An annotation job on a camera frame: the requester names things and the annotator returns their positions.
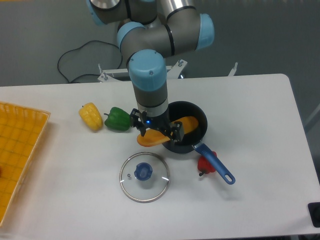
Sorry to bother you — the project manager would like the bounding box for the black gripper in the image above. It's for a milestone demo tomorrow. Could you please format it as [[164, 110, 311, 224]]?
[[129, 108, 185, 145]]

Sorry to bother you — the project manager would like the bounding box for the orange bread loaf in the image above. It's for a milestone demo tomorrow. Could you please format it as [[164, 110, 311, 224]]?
[[136, 116, 199, 147]]

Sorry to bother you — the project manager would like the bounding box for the glass lid with blue knob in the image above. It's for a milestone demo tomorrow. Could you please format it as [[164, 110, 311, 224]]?
[[119, 152, 171, 203]]

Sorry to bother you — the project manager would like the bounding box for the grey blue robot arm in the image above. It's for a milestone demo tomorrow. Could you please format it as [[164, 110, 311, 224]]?
[[87, 0, 215, 142]]

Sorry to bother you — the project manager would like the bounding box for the green bell pepper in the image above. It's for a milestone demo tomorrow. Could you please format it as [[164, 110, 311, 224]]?
[[104, 106, 131, 132]]

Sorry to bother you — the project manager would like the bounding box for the red bell pepper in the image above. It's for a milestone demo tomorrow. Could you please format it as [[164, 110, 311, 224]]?
[[197, 156, 216, 177]]

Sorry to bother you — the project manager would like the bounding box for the yellow bell pepper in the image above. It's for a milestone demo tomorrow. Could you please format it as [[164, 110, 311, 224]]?
[[78, 102, 103, 132]]

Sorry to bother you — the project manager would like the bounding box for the yellow woven basket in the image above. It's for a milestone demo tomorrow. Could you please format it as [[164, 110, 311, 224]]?
[[0, 101, 51, 225]]

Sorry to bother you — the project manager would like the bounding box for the black corner device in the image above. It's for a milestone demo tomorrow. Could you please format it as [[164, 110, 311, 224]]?
[[307, 202, 320, 228]]

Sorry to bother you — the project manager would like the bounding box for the dark pot with blue handle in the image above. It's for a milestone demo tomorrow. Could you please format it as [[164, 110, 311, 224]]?
[[162, 101, 236, 185]]

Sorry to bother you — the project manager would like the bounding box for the white table bracket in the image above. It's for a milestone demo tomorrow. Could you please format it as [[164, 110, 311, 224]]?
[[228, 62, 238, 77]]

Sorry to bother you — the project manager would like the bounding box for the black floor cable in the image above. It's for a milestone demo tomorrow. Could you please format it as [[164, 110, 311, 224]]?
[[57, 40, 124, 84]]

